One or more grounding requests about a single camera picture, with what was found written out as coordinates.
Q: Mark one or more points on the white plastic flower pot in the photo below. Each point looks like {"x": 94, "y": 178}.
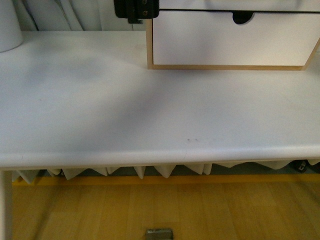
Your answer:
{"x": 10, "y": 31}

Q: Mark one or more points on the wooden mini drawer chest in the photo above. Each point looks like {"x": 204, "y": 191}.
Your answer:
{"x": 239, "y": 17}

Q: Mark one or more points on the black object under table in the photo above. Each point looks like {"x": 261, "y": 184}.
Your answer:
{"x": 300, "y": 166}

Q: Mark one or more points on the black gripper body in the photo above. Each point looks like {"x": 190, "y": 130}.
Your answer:
{"x": 136, "y": 10}

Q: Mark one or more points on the grey metal floor object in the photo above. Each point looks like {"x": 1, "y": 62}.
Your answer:
{"x": 159, "y": 234}

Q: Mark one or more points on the lower white-front drawer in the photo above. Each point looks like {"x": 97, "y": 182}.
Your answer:
{"x": 213, "y": 38}

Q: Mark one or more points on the white-front wooden drawer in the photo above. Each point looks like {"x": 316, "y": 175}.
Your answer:
{"x": 242, "y": 5}

